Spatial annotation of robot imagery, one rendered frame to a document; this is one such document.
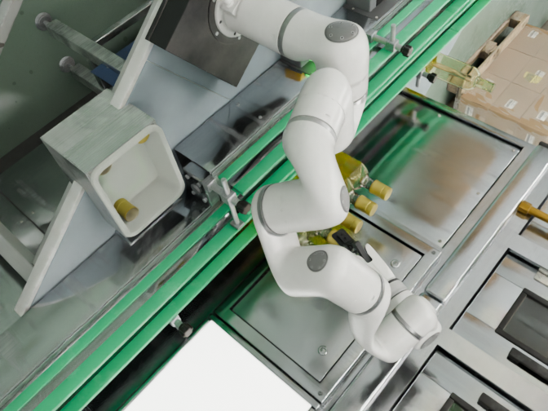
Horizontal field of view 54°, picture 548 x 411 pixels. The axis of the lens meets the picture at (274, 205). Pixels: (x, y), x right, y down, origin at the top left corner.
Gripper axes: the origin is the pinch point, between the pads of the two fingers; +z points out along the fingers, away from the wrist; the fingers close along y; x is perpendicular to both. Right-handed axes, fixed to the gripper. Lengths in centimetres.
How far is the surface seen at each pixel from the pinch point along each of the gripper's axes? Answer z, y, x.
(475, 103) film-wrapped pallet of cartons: 160, -235, -264
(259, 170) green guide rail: 19.1, 13.7, 8.2
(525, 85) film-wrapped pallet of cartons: 147, -233, -310
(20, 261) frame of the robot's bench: 38, 5, 63
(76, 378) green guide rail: 5, 4, 62
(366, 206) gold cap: 3.6, 1.7, -9.9
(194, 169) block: 27.4, 15.4, 20.0
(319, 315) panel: -6.3, -12.7, 11.7
